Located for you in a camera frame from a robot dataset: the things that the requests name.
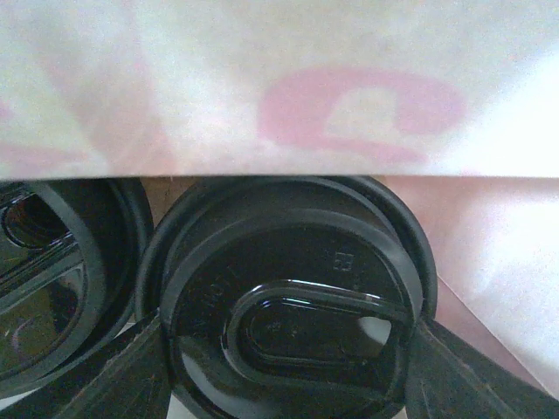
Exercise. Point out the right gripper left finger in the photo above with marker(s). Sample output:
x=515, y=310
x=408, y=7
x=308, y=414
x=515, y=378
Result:
x=127, y=378

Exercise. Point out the pink cakes paper bag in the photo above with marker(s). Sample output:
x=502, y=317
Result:
x=453, y=104

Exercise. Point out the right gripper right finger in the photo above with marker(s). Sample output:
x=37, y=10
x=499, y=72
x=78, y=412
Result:
x=448, y=378

